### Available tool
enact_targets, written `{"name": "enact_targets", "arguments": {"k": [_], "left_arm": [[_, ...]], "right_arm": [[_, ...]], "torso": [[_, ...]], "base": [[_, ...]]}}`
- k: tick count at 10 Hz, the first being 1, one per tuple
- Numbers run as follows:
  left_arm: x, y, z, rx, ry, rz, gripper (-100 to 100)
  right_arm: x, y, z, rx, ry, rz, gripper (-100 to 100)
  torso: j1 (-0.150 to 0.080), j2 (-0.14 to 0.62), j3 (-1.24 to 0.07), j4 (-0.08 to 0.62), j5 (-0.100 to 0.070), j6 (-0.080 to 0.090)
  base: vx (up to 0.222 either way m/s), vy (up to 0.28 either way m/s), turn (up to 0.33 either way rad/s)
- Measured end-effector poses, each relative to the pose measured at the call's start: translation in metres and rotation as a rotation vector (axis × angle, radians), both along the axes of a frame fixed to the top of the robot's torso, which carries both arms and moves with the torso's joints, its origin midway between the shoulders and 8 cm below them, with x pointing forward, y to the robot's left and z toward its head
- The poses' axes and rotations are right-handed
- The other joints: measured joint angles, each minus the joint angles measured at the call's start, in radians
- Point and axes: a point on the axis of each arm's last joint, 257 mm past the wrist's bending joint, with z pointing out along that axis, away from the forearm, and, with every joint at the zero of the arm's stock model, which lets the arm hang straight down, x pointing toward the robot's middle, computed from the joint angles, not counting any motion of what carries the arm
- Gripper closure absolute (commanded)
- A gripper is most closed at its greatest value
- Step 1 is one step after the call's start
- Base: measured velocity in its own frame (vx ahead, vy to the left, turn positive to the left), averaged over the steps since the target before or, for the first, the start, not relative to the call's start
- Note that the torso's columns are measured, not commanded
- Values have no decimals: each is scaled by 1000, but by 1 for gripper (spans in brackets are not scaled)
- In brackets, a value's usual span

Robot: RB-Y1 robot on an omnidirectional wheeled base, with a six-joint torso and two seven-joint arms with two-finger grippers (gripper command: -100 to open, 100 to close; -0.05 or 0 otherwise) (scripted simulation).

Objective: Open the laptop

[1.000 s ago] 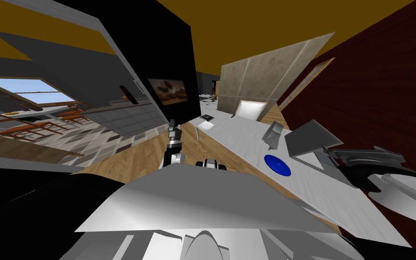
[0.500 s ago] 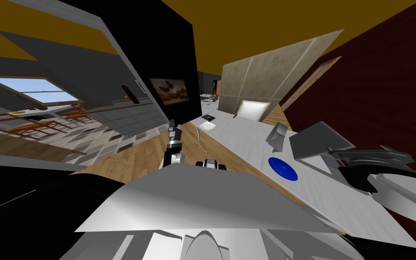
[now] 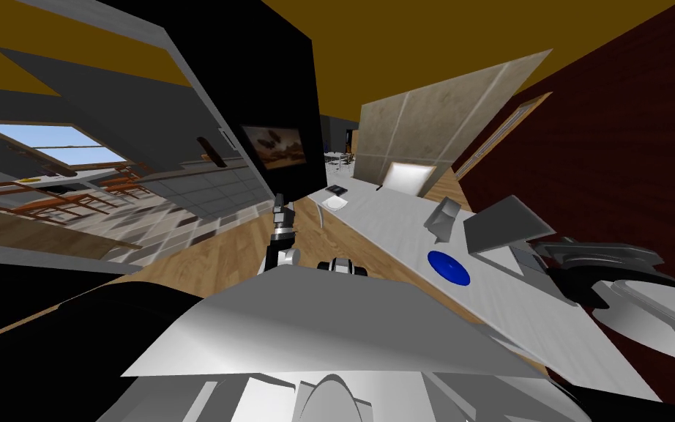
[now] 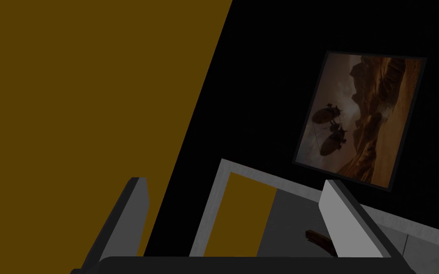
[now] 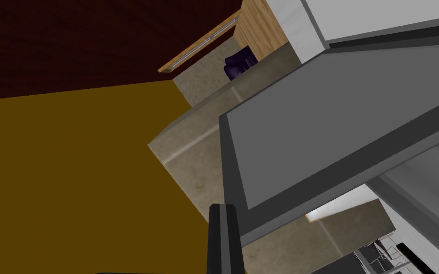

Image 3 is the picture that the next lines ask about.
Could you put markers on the long white table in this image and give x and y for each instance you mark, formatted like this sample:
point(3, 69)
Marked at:
point(384, 225)

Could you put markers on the window with wooden frame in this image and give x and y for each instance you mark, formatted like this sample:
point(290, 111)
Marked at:
point(59, 143)

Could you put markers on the white plate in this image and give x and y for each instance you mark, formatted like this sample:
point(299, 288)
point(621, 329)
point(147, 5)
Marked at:
point(334, 203)

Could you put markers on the black book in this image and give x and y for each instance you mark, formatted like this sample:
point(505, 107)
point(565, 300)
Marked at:
point(336, 190)

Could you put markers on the framed brown picture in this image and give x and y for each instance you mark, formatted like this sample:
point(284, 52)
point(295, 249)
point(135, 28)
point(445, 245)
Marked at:
point(276, 146)

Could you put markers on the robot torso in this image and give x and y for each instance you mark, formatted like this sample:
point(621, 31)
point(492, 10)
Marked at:
point(314, 328)

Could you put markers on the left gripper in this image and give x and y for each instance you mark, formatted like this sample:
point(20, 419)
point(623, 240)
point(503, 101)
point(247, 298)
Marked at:
point(279, 203)

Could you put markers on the wooden framed door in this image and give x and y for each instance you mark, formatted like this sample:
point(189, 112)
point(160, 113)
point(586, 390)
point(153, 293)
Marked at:
point(498, 138)

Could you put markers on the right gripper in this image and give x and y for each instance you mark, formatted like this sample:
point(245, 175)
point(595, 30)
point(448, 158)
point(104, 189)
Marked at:
point(507, 225)

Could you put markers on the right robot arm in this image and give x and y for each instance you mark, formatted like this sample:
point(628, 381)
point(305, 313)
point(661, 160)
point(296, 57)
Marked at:
point(636, 293)

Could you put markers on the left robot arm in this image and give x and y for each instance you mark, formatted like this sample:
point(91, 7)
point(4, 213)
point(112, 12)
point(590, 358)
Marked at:
point(282, 243)

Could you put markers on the blue plate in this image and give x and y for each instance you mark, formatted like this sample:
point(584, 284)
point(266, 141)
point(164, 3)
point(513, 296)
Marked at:
point(449, 268)

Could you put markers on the wooden dining table with chairs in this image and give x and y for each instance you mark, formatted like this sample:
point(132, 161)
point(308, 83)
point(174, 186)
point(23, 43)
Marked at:
point(50, 202)

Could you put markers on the tall black cabinet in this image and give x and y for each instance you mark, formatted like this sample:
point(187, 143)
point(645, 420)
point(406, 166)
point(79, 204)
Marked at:
point(244, 70)

